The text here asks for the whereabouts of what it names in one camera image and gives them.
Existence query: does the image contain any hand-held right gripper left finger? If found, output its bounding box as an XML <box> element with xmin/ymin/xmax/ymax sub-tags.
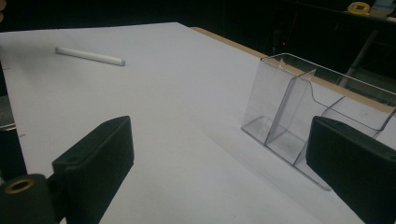
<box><xmin>50</xmin><ymin>115</ymin><xmax>135</xmax><ymax>224</ymax></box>

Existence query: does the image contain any clear acrylic pen holder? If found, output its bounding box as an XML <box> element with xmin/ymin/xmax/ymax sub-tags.
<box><xmin>241</xmin><ymin>52</ymin><xmax>396</xmax><ymax>191</ymax></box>

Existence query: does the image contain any white metal frame stand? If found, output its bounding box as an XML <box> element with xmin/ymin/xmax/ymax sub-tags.
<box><xmin>338</xmin><ymin>30</ymin><xmax>396</xmax><ymax>91</ymax></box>

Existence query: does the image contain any white pen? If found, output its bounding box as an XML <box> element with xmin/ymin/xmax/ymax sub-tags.
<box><xmin>54</xmin><ymin>46</ymin><xmax>126</xmax><ymax>67</ymax></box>

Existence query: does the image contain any yellow tape roll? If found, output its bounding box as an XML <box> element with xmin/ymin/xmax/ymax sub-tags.
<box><xmin>347</xmin><ymin>1</ymin><xmax>372</xmax><ymax>16</ymax></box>

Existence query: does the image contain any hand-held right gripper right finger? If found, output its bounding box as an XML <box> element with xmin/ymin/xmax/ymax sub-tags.
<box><xmin>305</xmin><ymin>115</ymin><xmax>396</xmax><ymax>224</ymax></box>

